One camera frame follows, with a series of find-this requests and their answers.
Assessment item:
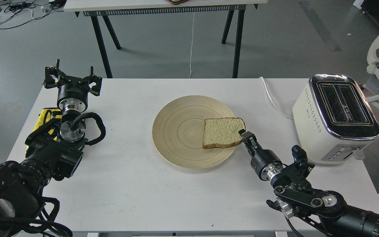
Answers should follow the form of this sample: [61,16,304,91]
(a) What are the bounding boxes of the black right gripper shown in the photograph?
[238,129,283,181]

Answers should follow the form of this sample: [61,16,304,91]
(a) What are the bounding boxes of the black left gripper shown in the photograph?
[43,60,102,103]

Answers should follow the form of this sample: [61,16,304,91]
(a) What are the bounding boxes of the slice of bread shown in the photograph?
[202,118,246,149]

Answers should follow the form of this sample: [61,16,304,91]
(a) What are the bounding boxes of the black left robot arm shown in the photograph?
[0,61,106,237]

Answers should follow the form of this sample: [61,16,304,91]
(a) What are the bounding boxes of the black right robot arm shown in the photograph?
[238,129,379,237]

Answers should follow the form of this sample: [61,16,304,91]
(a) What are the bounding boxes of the white chrome toaster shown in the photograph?
[292,74,379,166]

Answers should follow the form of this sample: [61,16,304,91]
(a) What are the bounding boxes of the yellow black cloth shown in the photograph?
[27,108,86,155]

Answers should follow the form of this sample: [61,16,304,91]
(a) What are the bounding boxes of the round wooden plate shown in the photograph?
[152,95,236,170]

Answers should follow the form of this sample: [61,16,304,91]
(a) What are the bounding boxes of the brown object on background table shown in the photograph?
[167,0,188,5]

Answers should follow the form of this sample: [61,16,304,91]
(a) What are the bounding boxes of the white toaster power cable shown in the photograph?
[259,76,294,119]

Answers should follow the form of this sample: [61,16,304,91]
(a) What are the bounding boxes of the floor cables and power strips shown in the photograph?
[0,0,67,35]

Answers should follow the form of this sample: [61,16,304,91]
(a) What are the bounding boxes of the white hanging cable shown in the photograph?
[189,12,195,79]

